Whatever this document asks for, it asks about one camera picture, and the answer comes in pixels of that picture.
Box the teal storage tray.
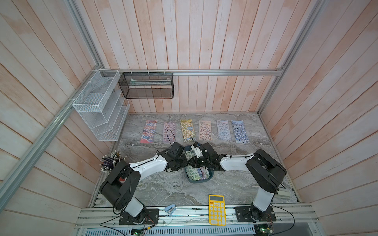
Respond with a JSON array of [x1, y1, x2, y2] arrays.
[[184, 146, 214, 183]]

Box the yellow green sticker sheet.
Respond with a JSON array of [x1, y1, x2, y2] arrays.
[[180, 119, 195, 142]]

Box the translucent bubble sticker sheet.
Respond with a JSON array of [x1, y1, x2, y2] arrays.
[[217, 120, 231, 141]]

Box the cat sticker sheet pink blue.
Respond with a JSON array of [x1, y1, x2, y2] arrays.
[[140, 121, 158, 144]]

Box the blue penguin sticker sheet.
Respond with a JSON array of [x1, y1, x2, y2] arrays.
[[231, 121, 250, 144]]

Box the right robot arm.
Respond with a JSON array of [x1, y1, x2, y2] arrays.
[[188, 142, 287, 223]]

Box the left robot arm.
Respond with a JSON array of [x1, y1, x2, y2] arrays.
[[99, 142, 188, 222]]

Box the green sticker sheet in tray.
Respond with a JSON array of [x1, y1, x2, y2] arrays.
[[185, 151, 200, 181]]

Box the bottom sticker sheet in tray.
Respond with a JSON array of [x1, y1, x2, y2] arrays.
[[199, 121, 212, 141]]

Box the yellow calculator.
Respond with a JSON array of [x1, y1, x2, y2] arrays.
[[208, 195, 226, 226]]

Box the blue stapler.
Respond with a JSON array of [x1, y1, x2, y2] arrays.
[[164, 204, 176, 217]]

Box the pencil holder with pencils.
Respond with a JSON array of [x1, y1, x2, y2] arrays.
[[100, 150, 125, 173]]

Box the black mesh basket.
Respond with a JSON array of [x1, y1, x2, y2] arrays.
[[118, 72, 174, 99]]

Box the green circuit board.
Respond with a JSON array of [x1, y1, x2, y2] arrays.
[[254, 224, 273, 236]]

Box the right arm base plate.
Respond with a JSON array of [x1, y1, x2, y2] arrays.
[[235, 206, 277, 223]]

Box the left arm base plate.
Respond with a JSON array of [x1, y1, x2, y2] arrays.
[[119, 208, 159, 225]]

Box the white vented cable duct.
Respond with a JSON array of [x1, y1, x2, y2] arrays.
[[78, 225, 256, 236]]

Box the aluminium wall rail back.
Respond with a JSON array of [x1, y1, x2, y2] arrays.
[[100, 68, 284, 77]]

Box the aluminium wall rail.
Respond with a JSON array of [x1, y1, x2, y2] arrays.
[[100, 68, 284, 77], [1, 65, 103, 211]]

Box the white wire mesh shelf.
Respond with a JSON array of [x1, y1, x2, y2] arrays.
[[73, 69, 130, 142]]

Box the aluminium front rail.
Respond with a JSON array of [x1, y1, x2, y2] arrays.
[[74, 204, 320, 228]]

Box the aluminium wall rail left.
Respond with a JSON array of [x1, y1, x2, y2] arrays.
[[1, 65, 103, 211]]

